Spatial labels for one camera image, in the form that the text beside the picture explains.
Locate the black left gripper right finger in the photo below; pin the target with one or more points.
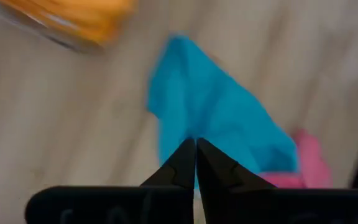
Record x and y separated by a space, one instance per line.
244 202

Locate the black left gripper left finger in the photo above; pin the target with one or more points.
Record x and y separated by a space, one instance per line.
160 202

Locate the pink microfiber towel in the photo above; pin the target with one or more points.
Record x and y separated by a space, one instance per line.
312 165

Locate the blue microfiber towel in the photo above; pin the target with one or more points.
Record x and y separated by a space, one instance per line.
213 109

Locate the orange microfiber towel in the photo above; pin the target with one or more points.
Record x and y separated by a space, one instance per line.
98 18

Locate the clear plastic bin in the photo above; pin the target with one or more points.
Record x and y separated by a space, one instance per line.
67 43

